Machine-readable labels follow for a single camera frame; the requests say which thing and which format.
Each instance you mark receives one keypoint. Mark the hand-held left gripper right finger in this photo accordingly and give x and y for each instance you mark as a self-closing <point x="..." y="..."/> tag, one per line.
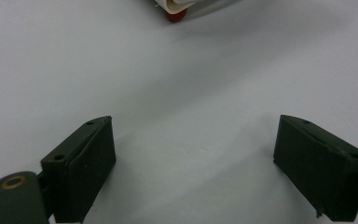
<point x="320" y="168"/>

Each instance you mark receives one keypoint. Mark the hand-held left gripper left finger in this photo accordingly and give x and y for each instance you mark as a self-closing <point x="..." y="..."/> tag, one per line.
<point x="80" y="168"/>

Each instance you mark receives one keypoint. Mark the small red round object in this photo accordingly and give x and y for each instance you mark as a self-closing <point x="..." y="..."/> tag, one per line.
<point x="175" y="16"/>

